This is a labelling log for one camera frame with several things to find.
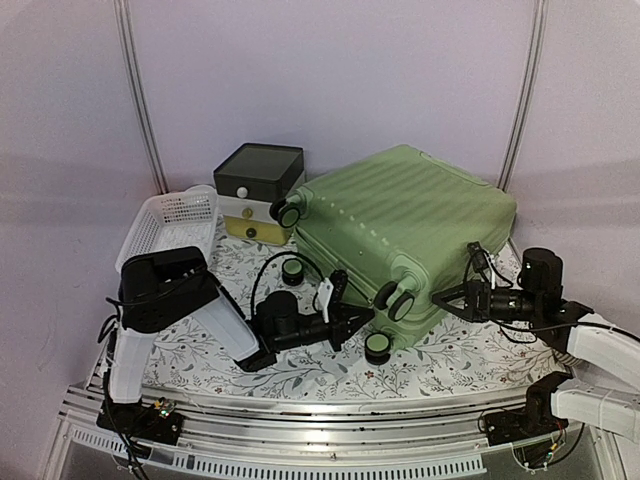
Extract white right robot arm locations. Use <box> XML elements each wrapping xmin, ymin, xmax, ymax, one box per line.
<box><xmin>432</xmin><ymin>242</ymin><xmax>639</xmax><ymax>445</ymax></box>

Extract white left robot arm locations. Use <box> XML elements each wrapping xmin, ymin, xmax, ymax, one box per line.
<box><xmin>97</xmin><ymin>246</ymin><xmax>375</xmax><ymax>445</ymax></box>

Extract floral white tablecloth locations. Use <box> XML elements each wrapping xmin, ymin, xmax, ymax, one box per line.
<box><xmin>95</xmin><ymin>197</ymin><xmax>561</xmax><ymax>404</ymax></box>

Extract aluminium front rail frame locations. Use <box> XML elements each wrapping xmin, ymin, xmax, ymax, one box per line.
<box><xmin>36</xmin><ymin>375</ymin><xmax>630</xmax><ymax>479</ymax></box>

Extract white plastic mesh basket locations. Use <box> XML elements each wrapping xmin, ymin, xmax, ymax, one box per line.
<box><xmin>115</xmin><ymin>185</ymin><xmax>219</xmax><ymax>273</ymax></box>

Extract green hard-shell suitcase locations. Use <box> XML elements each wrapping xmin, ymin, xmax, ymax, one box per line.
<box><xmin>270</xmin><ymin>145</ymin><xmax>517</xmax><ymax>350</ymax></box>

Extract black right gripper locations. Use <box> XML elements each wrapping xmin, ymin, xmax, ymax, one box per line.
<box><xmin>432</xmin><ymin>280</ymin><xmax>542</xmax><ymax>324</ymax></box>

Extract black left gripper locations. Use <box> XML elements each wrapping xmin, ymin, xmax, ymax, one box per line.
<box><xmin>274</xmin><ymin>306</ymin><xmax>377</xmax><ymax>355</ymax></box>

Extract drawer cabinet with dark top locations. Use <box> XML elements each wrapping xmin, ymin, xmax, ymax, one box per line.
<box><xmin>213</xmin><ymin>143</ymin><xmax>305</xmax><ymax>246</ymax></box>

